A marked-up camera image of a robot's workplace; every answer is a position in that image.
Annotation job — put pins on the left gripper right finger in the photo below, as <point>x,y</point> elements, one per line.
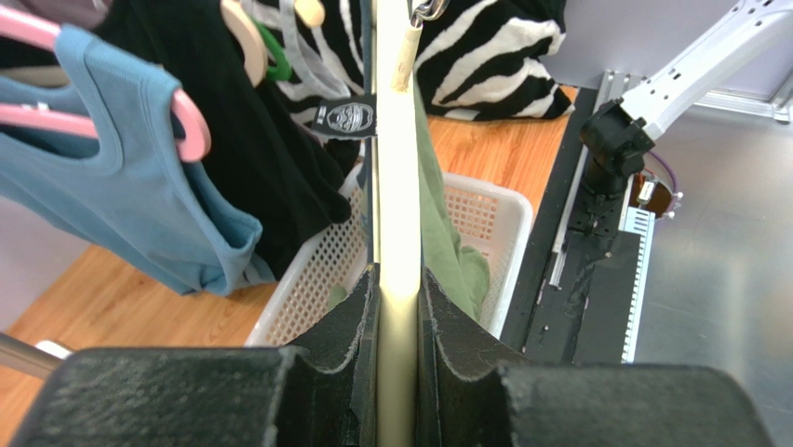
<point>476,391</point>

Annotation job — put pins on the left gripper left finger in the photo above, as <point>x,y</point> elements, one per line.
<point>317,390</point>

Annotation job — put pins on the green tank top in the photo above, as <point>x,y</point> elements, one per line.
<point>462,271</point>

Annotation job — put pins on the cream plastic hanger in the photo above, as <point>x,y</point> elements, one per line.
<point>399,234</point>

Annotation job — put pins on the black tank top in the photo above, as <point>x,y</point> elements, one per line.
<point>260,160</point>

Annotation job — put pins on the blue tank top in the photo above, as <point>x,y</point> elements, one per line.
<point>141,202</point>

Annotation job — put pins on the pink plastic hanger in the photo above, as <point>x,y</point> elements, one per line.
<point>126,98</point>

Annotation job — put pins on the beige wooden hanger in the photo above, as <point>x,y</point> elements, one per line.
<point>256,57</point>

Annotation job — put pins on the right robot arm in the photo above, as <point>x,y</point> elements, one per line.
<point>623,130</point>

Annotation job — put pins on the dark top on green hanger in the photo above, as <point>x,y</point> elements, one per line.
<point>281,70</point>

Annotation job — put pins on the zebra striped tank top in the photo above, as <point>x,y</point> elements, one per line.
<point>328,62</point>

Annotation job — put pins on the white clothes rack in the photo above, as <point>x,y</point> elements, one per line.
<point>38,360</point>

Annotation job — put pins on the zebra print blanket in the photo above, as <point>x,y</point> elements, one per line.
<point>482,61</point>

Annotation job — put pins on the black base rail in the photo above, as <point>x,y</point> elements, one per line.
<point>579,291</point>

